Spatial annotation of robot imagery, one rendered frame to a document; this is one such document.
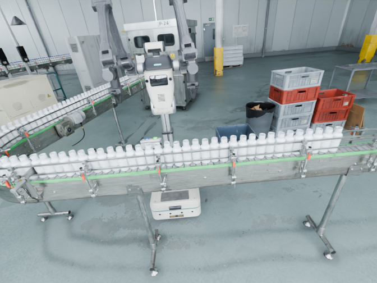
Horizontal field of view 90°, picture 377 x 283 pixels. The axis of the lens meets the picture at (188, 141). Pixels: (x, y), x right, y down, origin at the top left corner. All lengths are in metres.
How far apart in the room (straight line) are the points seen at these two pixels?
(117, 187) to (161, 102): 0.77
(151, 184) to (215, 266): 0.98
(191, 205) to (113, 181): 0.95
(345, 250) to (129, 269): 1.90
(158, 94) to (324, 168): 1.33
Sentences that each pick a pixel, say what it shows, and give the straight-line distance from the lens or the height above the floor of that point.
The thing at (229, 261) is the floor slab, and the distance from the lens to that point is 1.98.
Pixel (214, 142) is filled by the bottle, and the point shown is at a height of 1.14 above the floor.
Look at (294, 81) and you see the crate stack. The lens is 3.29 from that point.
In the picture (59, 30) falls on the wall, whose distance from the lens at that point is 14.70.
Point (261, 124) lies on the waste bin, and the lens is 3.21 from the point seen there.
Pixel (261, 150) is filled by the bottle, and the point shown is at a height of 1.07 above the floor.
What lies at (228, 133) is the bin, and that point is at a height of 0.87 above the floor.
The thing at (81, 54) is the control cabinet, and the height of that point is 1.40.
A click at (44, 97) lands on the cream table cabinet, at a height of 0.75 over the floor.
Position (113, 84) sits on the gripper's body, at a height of 1.52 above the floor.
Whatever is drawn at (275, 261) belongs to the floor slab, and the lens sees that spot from 2.05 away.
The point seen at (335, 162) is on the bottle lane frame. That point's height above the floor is 0.93.
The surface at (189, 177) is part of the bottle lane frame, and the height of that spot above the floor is 0.92.
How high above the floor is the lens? 1.75
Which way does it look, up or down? 30 degrees down
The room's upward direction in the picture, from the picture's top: 5 degrees counter-clockwise
